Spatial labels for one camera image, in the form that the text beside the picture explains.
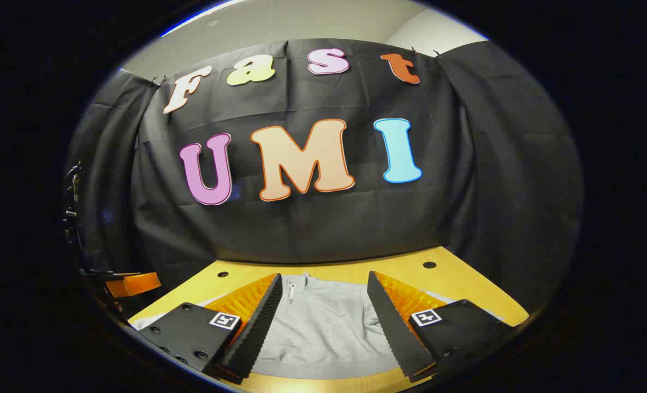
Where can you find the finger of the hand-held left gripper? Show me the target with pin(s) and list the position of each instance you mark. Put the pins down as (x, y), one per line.
(137, 284)

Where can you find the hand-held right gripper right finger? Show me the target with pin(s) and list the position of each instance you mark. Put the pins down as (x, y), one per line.
(394, 333)

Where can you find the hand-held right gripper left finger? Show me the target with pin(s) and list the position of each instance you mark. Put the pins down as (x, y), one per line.
(257, 327)

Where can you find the grey zip-collar sweatshirt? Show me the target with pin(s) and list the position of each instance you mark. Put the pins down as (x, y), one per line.
(323, 327)

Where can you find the black backdrop cloth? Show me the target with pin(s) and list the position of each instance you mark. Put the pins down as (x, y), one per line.
(328, 229)

